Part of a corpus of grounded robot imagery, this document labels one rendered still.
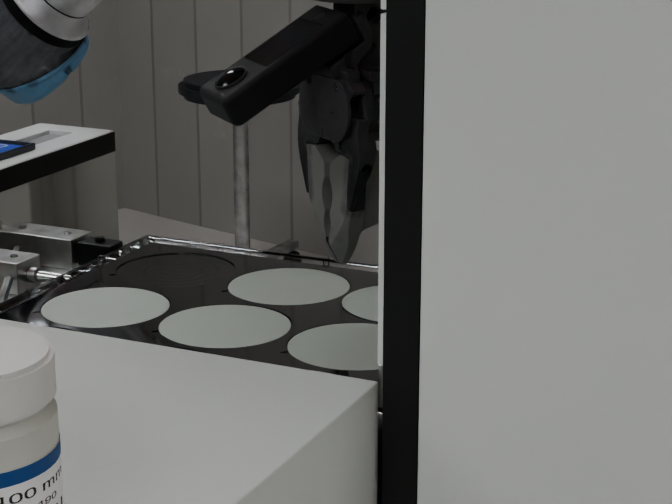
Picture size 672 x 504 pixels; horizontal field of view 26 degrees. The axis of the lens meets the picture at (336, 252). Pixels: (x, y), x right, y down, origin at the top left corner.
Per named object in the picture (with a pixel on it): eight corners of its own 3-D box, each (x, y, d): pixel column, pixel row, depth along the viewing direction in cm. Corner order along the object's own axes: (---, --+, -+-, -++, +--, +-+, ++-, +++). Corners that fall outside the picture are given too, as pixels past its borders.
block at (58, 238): (93, 260, 134) (92, 228, 133) (72, 270, 131) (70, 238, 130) (21, 250, 137) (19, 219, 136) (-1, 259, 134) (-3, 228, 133)
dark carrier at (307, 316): (512, 297, 119) (512, 290, 119) (338, 457, 89) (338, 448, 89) (150, 248, 133) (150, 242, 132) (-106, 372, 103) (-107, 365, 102)
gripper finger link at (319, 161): (393, 253, 114) (394, 137, 111) (327, 264, 111) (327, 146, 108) (372, 244, 116) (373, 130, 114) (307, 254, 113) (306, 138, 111)
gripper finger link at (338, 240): (414, 263, 111) (416, 145, 108) (348, 275, 108) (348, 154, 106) (393, 253, 114) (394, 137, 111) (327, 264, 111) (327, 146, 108)
